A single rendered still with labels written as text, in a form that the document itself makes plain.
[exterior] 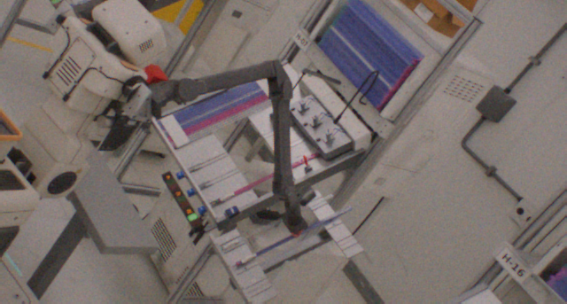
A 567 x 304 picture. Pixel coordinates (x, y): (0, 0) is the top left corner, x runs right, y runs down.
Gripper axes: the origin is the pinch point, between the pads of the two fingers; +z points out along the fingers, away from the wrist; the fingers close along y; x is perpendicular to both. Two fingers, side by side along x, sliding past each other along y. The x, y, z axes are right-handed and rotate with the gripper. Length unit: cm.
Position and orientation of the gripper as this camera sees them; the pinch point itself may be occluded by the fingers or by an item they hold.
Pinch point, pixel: (296, 234)
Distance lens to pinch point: 303.0
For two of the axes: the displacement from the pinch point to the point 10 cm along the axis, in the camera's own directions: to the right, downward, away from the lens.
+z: 0.9, 6.8, 7.3
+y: -4.9, -6.1, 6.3
